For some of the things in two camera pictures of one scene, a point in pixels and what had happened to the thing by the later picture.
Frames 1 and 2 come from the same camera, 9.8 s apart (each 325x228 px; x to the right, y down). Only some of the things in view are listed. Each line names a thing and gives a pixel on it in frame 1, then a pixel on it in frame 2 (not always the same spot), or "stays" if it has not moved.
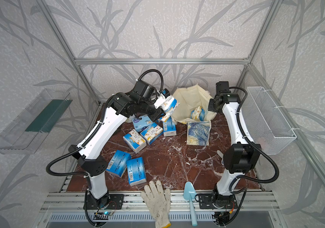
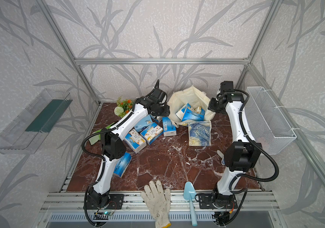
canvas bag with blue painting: (194, 106) stays
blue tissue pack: (118, 164) stays
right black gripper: (210, 105) stays
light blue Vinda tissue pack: (139, 124) stays
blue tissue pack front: (136, 171) → (190, 114)
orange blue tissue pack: (169, 107) → (186, 113)
